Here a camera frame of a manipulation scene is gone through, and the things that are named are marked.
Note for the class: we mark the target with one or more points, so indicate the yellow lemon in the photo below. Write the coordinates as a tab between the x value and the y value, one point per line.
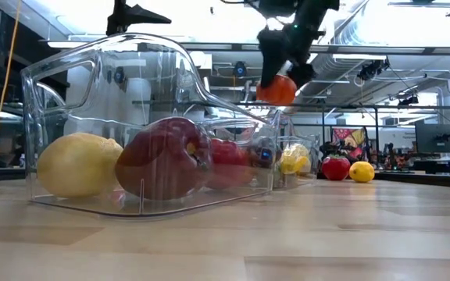
361	171
293	158
78	164

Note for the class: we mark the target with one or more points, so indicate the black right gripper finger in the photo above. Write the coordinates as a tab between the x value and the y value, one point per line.
272	58
301	74

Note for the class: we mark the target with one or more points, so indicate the black background rig frame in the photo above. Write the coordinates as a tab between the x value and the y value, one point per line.
376	132

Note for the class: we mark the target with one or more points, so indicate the clear plastic bin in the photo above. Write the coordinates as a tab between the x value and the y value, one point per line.
178	101
311	144

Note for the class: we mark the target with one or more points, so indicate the yellow lemon in bin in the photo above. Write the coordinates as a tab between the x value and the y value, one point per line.
78	164

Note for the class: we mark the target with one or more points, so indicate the black aluminium table frame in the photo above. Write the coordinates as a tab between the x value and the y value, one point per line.
424	180

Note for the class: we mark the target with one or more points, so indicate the small white bottle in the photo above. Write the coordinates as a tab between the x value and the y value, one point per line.
23	160

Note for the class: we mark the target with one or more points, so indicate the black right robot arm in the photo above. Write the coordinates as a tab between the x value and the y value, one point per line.
315	11

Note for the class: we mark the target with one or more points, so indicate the black monitor on arm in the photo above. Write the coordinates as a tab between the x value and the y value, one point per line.
438	138

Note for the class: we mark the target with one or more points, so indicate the large dark red apple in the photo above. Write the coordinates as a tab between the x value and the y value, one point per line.
164	158

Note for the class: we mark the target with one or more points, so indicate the black device with blue light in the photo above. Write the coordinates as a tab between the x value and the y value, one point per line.
240	69

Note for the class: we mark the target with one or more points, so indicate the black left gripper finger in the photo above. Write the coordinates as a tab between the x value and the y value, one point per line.
131	13

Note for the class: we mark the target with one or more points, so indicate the colourful patterned cloth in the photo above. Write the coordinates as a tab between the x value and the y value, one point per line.
348	138

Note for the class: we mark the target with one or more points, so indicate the orange pumpkin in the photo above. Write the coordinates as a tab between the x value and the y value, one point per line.
277	91

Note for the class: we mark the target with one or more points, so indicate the black ceiling track light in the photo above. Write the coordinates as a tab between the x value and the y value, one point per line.
371	69

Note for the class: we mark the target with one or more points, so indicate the silver ventilation duct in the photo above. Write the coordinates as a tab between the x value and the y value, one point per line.
336	68

